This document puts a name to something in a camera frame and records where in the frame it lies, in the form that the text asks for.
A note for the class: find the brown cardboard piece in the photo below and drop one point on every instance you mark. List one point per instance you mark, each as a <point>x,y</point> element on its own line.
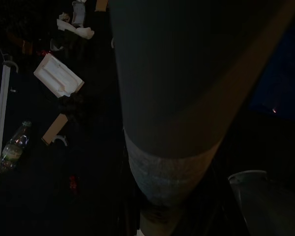
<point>54,129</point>

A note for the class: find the clear plastic bottle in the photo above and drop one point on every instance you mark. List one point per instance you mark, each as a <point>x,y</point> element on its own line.
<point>13,147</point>

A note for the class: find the long white floor strip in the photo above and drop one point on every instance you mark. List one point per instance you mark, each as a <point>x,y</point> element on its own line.
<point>1,118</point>

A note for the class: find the small crumpled paper ball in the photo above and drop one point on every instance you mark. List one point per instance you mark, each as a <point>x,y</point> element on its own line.
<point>64,16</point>

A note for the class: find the robot silver left leg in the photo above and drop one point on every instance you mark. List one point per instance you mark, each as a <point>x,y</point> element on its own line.
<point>268,204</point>

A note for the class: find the crumpled white tissue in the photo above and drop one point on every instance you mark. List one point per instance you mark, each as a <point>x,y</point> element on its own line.
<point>84,33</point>

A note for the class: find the small brown cardboard scrap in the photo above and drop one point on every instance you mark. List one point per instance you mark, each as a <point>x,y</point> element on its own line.
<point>100,5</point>

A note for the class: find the white grey plastic part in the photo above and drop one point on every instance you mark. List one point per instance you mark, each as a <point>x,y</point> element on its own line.
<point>78,13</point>

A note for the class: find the black trash clump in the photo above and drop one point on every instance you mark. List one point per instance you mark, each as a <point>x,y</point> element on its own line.
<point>73,105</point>

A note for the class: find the blue dustpan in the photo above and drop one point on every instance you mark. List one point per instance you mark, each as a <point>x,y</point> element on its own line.
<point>282,73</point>

